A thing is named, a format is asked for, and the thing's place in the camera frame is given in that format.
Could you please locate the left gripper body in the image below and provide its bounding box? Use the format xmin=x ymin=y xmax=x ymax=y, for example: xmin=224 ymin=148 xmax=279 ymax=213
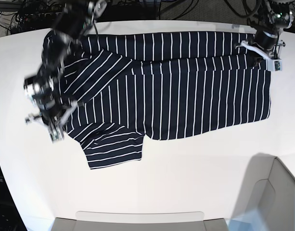
xmin=235 ymin=31 xmax=286 ymax=60

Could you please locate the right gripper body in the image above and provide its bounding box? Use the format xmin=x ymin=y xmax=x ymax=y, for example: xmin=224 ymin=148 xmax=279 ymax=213
xmin=25 ymin=96 xmax=78 ymax=130

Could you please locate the navy white striped T-shirt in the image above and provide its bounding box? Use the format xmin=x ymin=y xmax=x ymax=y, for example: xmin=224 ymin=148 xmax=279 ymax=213
xmin=56 ymin=31 xmax=271 ymax=169

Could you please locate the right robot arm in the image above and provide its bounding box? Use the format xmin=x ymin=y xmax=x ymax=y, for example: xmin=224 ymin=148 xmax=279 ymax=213
xmin=24 ymin=0 xmax=107 ymax=133

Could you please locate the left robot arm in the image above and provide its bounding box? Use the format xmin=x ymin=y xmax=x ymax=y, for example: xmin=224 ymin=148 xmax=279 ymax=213
xmin=234 ymin=0 xmax=294 ymax=60

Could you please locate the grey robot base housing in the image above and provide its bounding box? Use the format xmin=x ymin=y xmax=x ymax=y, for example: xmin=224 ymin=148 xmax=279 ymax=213
xmin=52 ymin=154 xmax=295 ymax=231

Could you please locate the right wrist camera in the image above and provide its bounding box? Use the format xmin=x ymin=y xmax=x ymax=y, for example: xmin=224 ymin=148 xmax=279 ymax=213
xmin=49 ymin=127 xmax=64 ymax=143

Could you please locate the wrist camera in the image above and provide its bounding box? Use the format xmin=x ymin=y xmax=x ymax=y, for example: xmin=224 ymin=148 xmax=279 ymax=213
xmin=267 ymin=59 xmax=282 ymax=72
xmin=49 ymin=127 xmax=64 ymax=143

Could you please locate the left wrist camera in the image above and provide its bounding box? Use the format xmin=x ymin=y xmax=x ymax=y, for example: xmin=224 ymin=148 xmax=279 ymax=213
xmin=267 ymin=59 xmax=282 ymax=72

